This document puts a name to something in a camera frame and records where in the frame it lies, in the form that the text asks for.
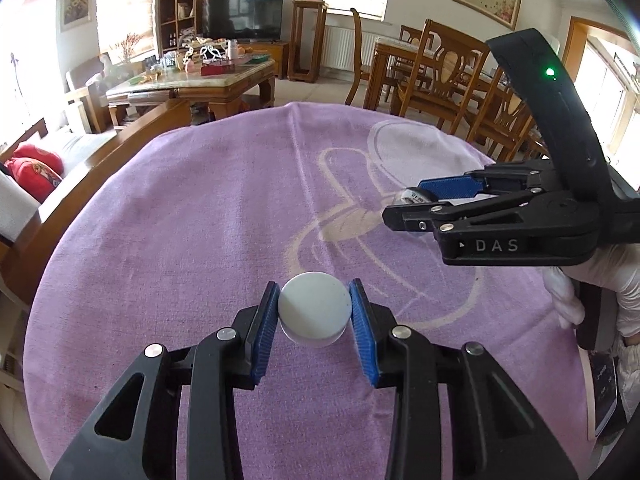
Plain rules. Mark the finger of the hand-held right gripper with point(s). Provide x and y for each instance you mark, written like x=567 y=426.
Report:
x=450 y=186
x=475 y=212

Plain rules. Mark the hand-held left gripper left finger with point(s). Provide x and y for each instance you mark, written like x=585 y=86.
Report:
x=265 y=330

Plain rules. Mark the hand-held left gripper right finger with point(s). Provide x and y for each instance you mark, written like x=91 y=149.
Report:
x=362 y=330

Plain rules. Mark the white round lid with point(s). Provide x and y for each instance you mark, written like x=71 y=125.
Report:
x=315 y=305

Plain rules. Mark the person's right hand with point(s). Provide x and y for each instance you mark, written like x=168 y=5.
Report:
x=565 y=300

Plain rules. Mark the wooden dining chair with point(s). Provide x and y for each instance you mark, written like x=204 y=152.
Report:
x=411 y=34
x=440 y=80
x=505 y=120
x=357 y=60

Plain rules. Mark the purple patterned cloth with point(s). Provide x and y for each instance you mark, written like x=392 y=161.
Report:
x=200 y=235

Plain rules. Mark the wooden dining table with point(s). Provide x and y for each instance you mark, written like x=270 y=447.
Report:
x=385 y=60

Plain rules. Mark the tall wooden plant stand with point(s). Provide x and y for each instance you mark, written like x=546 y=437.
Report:
x=307 y=45

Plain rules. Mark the wooden television cabinet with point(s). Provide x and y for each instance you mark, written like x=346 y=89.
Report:
x=272 y=60

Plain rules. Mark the wooden coffee table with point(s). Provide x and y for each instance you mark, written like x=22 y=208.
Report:
x=220 y=90

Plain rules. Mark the flat screen television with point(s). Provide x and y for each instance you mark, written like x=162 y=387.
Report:
x=242 y=15

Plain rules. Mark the heap of assorted knickknacks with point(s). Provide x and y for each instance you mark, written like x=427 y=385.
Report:
x=210 y=57

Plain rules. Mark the grey cushioned wooden armchair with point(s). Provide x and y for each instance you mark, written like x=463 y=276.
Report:
x=85 y=85

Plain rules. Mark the dried red branch bouquet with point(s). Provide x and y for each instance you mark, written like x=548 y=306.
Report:
x=125 y=45

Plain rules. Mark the wooden bookshelf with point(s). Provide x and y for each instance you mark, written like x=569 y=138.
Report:
x=170 y=10

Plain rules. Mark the tall bright balcony window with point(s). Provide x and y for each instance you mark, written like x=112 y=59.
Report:
x=125 y=5

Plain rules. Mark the framed sunflower picture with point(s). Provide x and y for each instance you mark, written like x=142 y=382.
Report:
x=75 y=7

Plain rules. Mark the wooden doorway arch frame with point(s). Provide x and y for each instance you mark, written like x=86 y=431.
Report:
x=575 y=35

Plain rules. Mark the white wall radiator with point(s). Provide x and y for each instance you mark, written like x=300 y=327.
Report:
x=342 y=47

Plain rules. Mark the wooden frame sofa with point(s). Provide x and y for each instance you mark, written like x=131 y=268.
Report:
x=100 y=165

